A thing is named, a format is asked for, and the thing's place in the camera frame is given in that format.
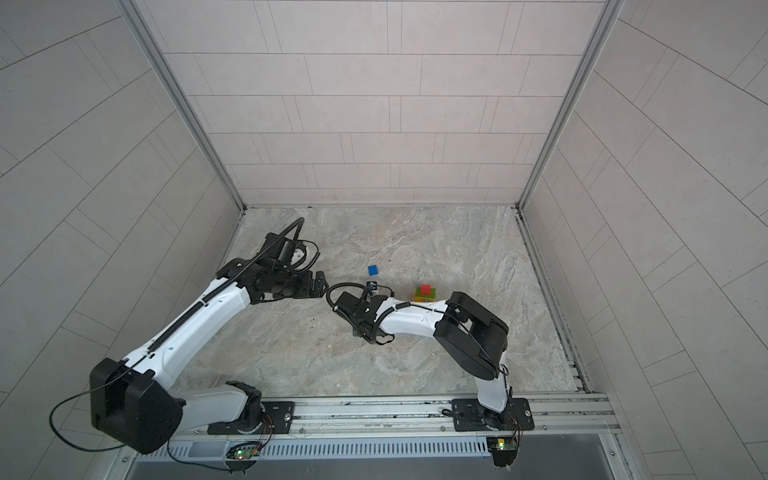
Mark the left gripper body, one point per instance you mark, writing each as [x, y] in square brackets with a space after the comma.
[291, 284]

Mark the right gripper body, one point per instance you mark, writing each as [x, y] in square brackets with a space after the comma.
[357, 326]

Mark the green wood block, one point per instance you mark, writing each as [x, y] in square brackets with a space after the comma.
[417, 292]

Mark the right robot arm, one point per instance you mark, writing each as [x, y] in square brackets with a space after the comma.
[475, 338]

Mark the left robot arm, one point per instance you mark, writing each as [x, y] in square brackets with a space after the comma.
[132, 400]

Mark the left controller board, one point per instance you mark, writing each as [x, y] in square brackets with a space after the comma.
[246, 451]

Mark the controller board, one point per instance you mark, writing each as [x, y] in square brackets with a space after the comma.
[503, 450]
[246, 451]

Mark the vent grille strip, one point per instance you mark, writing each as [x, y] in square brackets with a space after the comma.
[329, 448]

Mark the right controller board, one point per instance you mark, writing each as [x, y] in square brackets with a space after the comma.
[503, 450]

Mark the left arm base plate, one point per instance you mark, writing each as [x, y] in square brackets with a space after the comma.
[276, 414]

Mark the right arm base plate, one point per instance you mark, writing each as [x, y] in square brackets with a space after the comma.
[468, 415]

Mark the aluminium mounting rail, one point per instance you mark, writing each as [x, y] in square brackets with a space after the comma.
[408, 416]

